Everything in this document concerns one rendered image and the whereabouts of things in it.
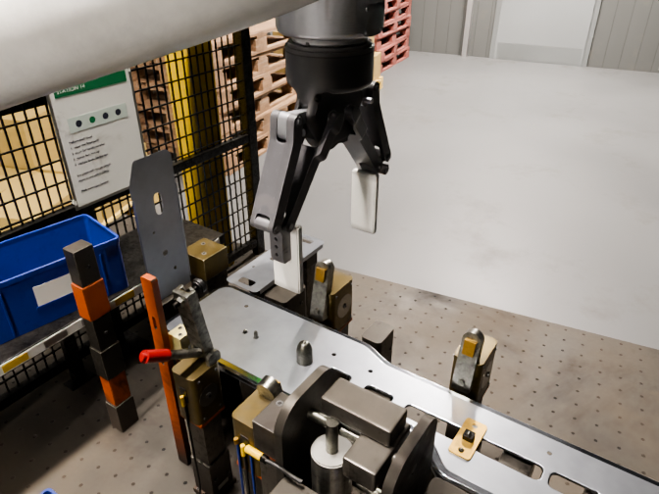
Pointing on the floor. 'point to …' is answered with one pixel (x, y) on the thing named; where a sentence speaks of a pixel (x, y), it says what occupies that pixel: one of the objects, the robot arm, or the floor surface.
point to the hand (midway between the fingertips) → (329, 246)
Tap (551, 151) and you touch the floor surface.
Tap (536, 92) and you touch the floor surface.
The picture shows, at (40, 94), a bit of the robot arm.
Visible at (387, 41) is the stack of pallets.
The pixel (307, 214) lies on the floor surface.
